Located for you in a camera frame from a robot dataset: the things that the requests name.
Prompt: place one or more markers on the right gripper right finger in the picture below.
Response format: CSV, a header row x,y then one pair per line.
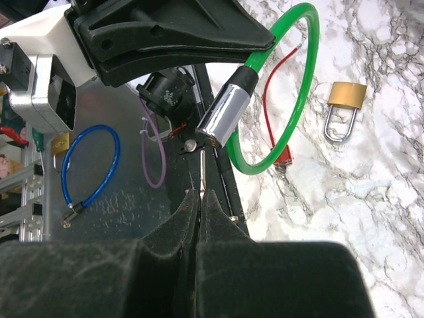
x,y
238,277

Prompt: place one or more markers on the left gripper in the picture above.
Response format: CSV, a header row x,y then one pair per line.
x,y
123,40

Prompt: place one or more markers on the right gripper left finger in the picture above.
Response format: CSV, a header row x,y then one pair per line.
x,y
151,276

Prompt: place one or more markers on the red cable lock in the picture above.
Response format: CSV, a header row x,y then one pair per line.
x,y
274,108

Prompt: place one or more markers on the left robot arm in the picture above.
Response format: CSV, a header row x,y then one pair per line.
x,y
164,89

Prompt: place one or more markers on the spare brass padlock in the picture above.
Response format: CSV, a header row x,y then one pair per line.
x,y
59,147

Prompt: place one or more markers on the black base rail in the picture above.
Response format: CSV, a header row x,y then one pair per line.
x,y
191,163

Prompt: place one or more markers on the blue cable lock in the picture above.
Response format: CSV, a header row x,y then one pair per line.
x,y
88,167

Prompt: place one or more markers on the green handled tool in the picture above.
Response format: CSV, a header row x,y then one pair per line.
x,y
38,140

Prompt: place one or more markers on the red handled tool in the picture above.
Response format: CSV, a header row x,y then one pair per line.
x,y
11,133

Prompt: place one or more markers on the aluminium frame shelving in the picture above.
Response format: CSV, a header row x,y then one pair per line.
x,y
22,198

